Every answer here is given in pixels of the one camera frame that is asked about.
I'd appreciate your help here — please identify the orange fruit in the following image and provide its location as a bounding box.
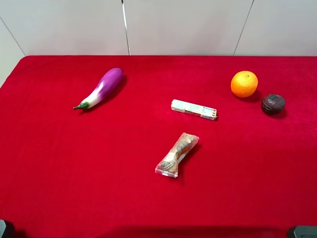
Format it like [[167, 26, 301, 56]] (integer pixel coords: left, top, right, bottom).
[[230, 71, 258, 98]]

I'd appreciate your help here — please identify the white candy roll pack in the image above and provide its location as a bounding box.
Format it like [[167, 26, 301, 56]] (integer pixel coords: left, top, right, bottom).
[[171, 99, 217, 120]]

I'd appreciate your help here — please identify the clear wrapped cookie pack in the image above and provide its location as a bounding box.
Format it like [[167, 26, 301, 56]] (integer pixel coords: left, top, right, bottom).
[[155, 132, 200, 178]]

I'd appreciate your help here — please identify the purple toy eggplant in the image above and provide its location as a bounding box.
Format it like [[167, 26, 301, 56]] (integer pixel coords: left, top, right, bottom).
[[73, 68, 123, 110]]

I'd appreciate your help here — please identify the red table cloth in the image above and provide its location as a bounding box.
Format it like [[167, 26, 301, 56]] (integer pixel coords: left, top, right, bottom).
[[0, 56, 317, 238]]

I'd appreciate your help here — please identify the dark purple mangosteen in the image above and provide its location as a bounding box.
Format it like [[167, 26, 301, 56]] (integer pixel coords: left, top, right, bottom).
[[261, 94, 286, 115]]

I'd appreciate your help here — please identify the black base right corner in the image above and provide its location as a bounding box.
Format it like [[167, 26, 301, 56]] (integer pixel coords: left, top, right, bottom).
[[287, 226, 317, 238]]

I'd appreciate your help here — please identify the black base corner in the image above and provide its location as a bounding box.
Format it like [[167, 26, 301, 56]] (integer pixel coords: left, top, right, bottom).
[[0, 220, 14, 238], [287, 226, 317, 238]]

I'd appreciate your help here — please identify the black base left corner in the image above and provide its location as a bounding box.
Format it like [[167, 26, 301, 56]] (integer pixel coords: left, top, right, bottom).
[[0, 220, 14, 238]]

